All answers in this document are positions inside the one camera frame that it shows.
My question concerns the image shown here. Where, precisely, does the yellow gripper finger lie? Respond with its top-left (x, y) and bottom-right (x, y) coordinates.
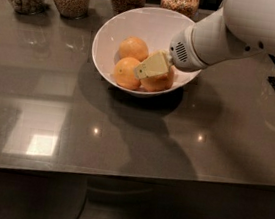
top-left (134, 50), bottom-right (173, 80)

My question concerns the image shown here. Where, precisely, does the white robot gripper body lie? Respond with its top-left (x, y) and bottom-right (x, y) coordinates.
top-left (169, 8), bottom-right (260, 72)

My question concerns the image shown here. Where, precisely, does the large orange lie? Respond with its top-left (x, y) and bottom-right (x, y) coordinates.
top-left (140, 68), bottom-right (175, 92)

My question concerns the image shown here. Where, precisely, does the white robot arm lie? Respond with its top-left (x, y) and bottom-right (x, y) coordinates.
top-left (134, 0), bottom-right (275, 79)

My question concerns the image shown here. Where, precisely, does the back left orange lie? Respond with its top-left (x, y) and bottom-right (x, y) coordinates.
top-left (118, 36), bottom-right (149, 62)

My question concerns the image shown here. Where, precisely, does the front left orange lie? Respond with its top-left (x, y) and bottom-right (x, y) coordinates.
top-left (113, 57), bottom-right (141, 91)

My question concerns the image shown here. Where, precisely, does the white ceramic bowl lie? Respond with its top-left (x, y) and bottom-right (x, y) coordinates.
top-left (91, 7), bottom-right (200, 98)

